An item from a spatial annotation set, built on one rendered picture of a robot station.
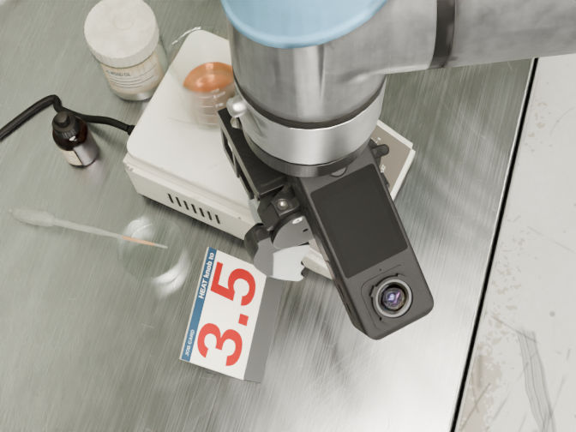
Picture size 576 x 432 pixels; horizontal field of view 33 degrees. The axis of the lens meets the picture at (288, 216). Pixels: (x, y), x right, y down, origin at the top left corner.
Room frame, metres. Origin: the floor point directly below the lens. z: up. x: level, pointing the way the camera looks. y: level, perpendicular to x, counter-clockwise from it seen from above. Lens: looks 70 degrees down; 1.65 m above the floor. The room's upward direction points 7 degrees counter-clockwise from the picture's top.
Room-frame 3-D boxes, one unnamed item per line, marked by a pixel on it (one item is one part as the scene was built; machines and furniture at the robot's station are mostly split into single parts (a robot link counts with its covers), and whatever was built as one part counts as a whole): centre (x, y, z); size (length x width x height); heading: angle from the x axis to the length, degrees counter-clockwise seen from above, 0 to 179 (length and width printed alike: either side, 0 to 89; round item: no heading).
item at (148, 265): (0.25, 0.11, 0.91); 0.06 x 0.06 x 0.02
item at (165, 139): (0.33, 0.04, 0.98); 0.12 x 0.12 x 0.01; 58
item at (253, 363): (0.19, 0.05, 0.92); 0.09 x 0.06 x 0.04; 162
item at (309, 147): (0.22, -0.02, 1.22); 0.08 x 0.08 x 0.05
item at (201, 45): (0.34, 0.05, 1.02); 0.06 x 0.05 x 0.08; 80
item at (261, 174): (0.23, -0.01, 1.14); 0.09 x 0.08 x 0.12; 19
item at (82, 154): (0.35, 0.17, 0.93); 0.03 x 0.03 x 0.07
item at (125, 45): (0.42, 0.12, 0.94); 0.06 x 0.06 x 0.08
